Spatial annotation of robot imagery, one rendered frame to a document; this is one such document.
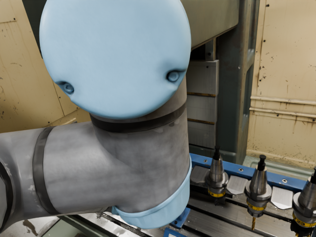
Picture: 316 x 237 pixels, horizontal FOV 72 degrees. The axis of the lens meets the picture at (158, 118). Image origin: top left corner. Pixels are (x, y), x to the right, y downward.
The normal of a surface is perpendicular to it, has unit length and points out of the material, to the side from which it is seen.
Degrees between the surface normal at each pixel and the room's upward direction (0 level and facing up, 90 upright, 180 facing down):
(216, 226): 0
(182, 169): 90
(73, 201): 96
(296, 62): 90
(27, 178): 61
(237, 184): 0
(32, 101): 90
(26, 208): 100
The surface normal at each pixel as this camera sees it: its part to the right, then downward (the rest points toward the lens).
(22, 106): 0.86, 0.14
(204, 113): -0.51, 0.43
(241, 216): -0.11, -0.89
